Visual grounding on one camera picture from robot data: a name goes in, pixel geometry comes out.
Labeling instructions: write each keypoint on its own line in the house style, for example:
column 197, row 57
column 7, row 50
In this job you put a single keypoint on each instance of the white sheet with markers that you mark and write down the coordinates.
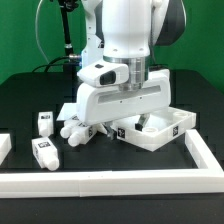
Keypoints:
column 68, row 111

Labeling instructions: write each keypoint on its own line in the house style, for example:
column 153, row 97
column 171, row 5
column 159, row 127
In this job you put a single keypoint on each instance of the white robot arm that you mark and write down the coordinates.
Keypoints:
column 120, row 84

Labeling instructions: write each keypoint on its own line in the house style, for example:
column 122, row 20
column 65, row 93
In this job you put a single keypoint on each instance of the black camera stand pole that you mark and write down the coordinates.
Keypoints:
column 67, row 6

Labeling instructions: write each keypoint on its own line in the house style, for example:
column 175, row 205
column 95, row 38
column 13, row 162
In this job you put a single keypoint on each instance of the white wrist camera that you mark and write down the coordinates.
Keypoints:
column 102, row 73

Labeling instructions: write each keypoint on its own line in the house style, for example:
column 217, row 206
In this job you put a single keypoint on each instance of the white block at left edge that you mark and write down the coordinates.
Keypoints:
column 5, row 146

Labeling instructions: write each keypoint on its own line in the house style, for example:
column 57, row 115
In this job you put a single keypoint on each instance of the white square tabletop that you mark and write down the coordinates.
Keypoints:
column 162, row 127

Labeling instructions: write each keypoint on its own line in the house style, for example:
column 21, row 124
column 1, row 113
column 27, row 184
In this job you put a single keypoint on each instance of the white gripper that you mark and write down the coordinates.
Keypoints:
column 99, row 105

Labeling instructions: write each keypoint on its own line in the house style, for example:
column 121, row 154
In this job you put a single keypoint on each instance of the white U-shaped fence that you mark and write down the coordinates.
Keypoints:
column 207, row 177

